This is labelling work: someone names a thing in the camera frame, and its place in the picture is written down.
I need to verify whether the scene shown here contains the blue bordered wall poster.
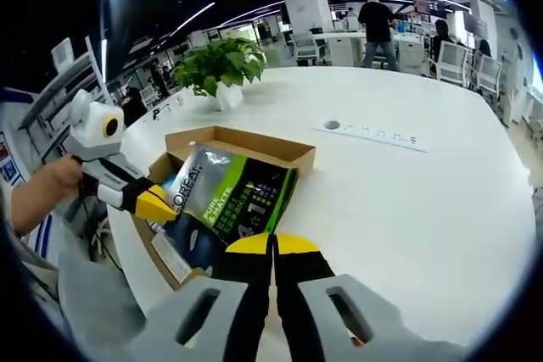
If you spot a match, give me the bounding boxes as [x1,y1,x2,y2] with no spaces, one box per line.
[0,132,22,187]

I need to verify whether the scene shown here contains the green plant in white pot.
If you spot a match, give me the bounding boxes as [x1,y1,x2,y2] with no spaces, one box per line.
[173,37,268,112]

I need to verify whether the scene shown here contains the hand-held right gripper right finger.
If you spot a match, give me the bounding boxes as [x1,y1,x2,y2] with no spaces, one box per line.
[273,233,467,362]

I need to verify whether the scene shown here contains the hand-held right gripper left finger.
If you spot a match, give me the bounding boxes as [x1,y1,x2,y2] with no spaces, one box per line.
[143,232,277,362]

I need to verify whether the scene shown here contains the green and black soft pouch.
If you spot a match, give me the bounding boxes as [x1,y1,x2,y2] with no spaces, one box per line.
[163,143,299,291]

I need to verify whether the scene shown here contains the person's left hand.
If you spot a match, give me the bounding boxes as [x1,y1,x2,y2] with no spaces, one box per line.
[40,154,86,203]

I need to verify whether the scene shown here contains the white square pillar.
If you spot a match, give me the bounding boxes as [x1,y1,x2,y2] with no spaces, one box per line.
[282,0,334,35]

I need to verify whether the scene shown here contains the metal shelf rack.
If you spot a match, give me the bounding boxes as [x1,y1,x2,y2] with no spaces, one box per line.
[19,35,114,159]

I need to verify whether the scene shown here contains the brown cardboard shoe box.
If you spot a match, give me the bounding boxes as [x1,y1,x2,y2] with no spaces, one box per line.
[129,125,317,294]

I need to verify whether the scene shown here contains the white office chair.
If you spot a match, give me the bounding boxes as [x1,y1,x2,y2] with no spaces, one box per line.
[474,56,504,96]
[436,42,470,83]
[292,33,327,66]

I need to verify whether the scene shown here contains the white table socket strip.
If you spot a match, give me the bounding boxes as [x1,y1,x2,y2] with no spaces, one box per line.
[316,120,428,153]

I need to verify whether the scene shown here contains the grey mesh office chair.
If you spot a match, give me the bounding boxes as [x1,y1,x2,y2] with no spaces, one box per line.
[57,251,149,362]

